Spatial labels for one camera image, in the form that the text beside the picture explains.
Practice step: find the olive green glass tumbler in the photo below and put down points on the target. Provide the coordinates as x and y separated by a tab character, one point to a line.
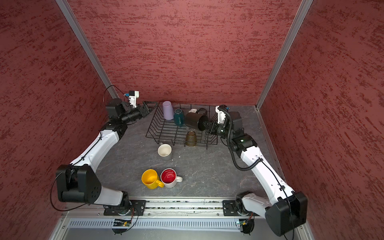
191	139

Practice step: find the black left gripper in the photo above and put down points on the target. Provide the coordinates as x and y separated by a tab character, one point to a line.
146	108

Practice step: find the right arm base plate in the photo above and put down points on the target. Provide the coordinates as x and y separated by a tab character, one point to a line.
229	207

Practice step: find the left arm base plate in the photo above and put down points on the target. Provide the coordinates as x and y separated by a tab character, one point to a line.
137	208

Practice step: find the black wire dish rack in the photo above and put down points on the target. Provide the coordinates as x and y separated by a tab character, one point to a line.
166	131

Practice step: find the aluminium front rail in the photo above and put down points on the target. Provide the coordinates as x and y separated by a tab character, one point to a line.
167	208

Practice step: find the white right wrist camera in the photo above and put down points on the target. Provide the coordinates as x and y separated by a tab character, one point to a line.
221	111

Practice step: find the lilac plastic cup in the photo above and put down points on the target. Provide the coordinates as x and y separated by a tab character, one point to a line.
168	110

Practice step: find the aluminium corner post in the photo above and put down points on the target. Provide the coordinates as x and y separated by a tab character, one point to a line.
76	28
290	37

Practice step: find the left circuit board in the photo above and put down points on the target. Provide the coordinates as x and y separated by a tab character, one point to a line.
121	226

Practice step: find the white mug grey outside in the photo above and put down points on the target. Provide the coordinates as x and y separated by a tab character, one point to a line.
165	152

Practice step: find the aluminium corner post right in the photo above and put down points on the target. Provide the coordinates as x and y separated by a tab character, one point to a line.
290	37

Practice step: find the yellow mug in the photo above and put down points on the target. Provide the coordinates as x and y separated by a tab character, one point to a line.
151	179

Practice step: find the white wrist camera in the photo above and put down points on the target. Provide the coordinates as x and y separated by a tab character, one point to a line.
221	111
132	97

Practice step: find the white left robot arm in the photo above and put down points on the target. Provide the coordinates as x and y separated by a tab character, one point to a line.
77	182

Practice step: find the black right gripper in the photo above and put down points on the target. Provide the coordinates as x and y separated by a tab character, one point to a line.
212	128

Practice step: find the circuit board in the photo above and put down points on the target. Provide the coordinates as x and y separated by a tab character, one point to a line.
246	226
121	226

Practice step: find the black mug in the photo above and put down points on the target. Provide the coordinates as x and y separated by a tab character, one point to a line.
197	120

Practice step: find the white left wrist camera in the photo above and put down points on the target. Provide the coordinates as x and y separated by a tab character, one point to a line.
132	97

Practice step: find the aluminium corner post left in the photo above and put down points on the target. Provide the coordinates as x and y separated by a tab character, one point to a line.
76	28

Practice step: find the white mug red inside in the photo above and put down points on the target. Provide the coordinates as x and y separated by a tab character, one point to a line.
170	178

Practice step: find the white mug green handle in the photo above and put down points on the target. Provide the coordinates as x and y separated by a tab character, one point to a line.
179	117

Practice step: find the right circuit board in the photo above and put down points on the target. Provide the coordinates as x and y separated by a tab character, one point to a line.
246	226

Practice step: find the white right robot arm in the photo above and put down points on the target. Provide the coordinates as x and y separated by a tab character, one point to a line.
284	209

